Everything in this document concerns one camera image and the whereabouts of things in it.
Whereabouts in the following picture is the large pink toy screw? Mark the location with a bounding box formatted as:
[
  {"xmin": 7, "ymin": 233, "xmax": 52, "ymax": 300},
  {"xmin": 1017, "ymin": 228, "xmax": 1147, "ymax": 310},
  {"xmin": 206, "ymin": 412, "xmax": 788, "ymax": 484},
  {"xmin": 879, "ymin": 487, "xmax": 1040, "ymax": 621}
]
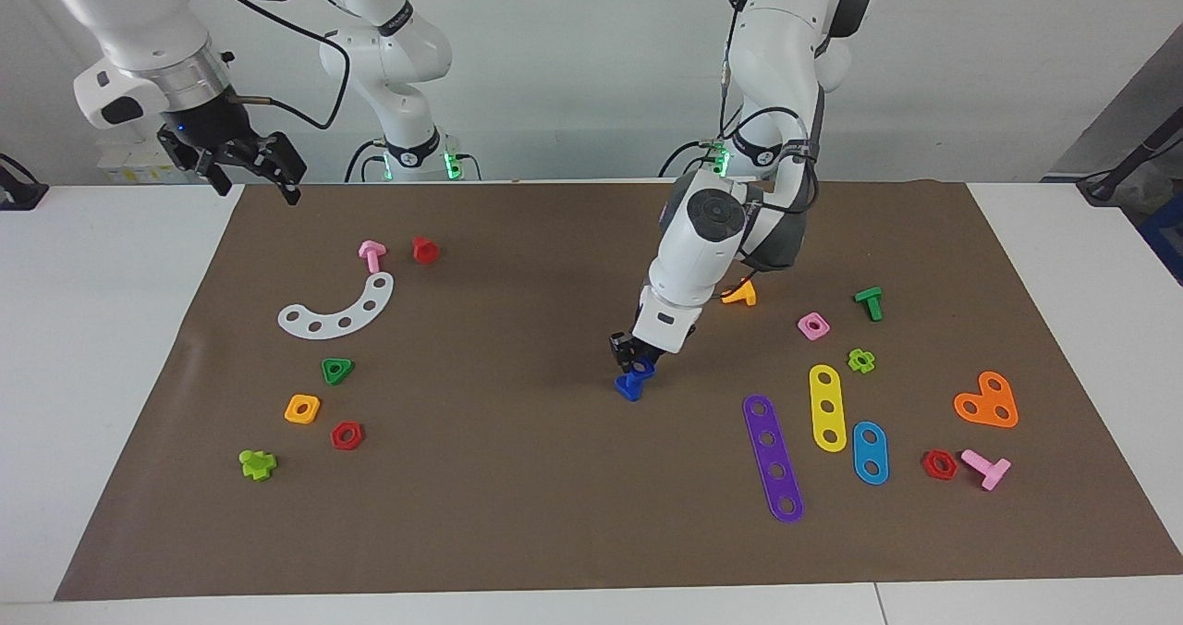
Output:
[{"xmin": 960, "ymin": 448, "xmax": 1012, "ymax": 492}]

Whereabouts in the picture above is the white cardboard box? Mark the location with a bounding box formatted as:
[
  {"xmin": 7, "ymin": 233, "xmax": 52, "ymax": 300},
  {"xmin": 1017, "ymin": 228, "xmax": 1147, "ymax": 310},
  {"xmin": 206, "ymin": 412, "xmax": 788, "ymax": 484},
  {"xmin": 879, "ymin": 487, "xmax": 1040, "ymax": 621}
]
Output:
[{"xmin": 97, "ymin": 140, "xmax": 200, "ymax": 184}]

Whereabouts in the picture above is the brown table mat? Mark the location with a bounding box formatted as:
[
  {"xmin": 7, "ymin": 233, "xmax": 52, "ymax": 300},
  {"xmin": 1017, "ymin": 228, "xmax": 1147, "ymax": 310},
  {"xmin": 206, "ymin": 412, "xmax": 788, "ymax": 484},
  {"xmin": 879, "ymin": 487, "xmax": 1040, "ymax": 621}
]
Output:
[{"xmin": 54, "ymin": 179, "xmax": 1183, "ymax": 602}]

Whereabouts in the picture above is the white curved perforated strip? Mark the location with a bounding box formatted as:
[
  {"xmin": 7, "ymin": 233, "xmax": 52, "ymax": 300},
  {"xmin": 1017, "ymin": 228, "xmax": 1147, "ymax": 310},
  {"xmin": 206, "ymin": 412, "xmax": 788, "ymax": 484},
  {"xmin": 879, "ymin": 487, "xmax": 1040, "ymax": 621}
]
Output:
[{"xmin": 277, "ymin": 272, "xmax": 395, "ymax": 340}]

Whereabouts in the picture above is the purple four-hole strip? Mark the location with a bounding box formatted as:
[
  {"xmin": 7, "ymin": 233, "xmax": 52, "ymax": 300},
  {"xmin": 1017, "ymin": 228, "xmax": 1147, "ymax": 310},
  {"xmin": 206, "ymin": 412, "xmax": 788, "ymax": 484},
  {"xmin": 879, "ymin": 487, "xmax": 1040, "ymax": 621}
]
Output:
[{"xmin": 742, "ymin": 394, "xmax": 805, "ymax": 524}]

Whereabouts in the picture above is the yellow three-hole strip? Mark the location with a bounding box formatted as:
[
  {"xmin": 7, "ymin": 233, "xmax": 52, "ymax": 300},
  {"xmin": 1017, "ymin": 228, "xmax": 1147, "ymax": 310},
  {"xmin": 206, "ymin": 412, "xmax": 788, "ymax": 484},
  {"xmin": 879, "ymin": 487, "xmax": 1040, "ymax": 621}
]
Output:
[{"xmin": 809, "ymin": 364, "xmax": 848, "ymax": 453}]

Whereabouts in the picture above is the black clamp device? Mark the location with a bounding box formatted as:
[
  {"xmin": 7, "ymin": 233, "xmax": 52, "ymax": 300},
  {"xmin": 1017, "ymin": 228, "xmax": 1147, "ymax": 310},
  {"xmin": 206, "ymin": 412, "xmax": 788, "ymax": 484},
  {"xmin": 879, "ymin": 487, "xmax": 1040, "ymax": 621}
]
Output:
[{"xmin": 0, "ymin": 153, "xmax": 49, "ymax": 211}]

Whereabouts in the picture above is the blue two-hole strip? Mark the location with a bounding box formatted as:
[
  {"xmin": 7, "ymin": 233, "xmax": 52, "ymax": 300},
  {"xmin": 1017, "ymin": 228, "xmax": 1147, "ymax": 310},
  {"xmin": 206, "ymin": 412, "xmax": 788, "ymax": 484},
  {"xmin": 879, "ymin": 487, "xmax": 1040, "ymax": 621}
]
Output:
[{"xmin": 852, "ymin": 421, "xmax": 890, "ymax": 486}]

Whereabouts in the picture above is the orange heart-shaped plate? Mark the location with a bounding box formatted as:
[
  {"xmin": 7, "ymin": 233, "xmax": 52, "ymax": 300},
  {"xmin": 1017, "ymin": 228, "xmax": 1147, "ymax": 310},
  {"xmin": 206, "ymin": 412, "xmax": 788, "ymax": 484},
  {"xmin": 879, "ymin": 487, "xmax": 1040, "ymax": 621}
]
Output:
[{"xmin": 953, "ymin": 371, "xmax": 1019, "ymax": 429}]

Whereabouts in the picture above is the black stand leg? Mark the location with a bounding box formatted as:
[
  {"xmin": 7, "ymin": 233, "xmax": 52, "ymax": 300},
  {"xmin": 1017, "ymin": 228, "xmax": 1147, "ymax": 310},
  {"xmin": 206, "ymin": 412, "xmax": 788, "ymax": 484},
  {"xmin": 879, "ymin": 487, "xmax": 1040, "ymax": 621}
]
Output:
[{"xmin": 1077, "ymin": 112, "xmax": 1183, "ymax": 205}]

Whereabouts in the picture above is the blue crate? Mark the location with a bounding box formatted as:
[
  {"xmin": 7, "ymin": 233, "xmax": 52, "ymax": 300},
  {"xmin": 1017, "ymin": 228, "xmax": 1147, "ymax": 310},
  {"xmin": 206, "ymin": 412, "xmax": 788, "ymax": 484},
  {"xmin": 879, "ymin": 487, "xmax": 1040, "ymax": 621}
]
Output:
[{"xmin": 1139, "ymin": 195, "xmax": 1183, "ymax": 286}]

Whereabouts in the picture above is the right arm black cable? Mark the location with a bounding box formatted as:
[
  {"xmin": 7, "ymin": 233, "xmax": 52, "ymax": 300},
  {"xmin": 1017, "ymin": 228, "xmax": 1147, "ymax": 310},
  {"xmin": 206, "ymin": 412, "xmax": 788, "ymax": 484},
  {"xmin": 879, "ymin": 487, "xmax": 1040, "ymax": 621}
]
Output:
[{"xmin": 217, "ymin": 0, "xmax": 352, "ymax": 131}]

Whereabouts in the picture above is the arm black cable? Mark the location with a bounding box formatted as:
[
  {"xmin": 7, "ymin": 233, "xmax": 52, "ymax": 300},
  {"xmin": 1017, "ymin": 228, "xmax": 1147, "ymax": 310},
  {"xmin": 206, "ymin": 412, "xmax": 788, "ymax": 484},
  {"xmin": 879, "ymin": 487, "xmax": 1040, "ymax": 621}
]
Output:
[
  {"xmin": 717, "ymin": 0, "xmax": 823, "ymax": 224},
  {"xmin": 217, "ymin": 0, "xmax": 352, "ymax": 131}
]

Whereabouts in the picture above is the black base cable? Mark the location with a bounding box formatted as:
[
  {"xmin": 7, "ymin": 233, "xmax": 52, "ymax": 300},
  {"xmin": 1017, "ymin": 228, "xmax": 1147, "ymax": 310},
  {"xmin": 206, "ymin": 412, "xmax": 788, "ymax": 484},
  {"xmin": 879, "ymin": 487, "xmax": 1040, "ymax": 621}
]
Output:
[
  {"xmin": 658, "ymin": 135, "xmax": 733, "ymax": 179},
  {"xmin": 347, "ymin": 140, "xmax": 483, "ymax": 183}
]

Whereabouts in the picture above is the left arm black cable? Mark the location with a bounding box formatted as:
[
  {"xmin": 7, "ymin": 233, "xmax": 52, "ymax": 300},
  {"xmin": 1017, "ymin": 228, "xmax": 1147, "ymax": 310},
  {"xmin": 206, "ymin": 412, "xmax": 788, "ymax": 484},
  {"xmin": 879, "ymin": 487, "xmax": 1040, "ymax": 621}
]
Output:
[{"xmin": 717, "ymin": 0, "xmax": 823, "ymax": 224}]

